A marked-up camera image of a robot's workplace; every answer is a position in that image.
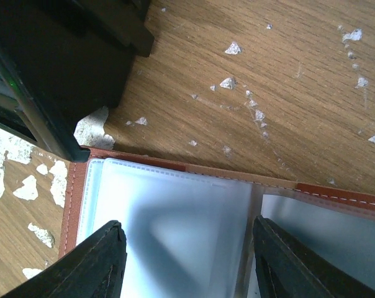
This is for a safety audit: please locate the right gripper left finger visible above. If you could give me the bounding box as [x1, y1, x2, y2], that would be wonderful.
[3, 220, 127, 297]

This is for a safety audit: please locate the black bin with teal cards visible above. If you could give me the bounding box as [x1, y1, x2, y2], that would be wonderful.
[0, 0, 154, 163]

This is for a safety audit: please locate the brown leather card holder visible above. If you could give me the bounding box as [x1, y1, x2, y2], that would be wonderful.
[59, 148, 375, 297]

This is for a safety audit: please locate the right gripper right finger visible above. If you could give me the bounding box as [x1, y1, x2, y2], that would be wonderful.
[253, 215, 375, 297]

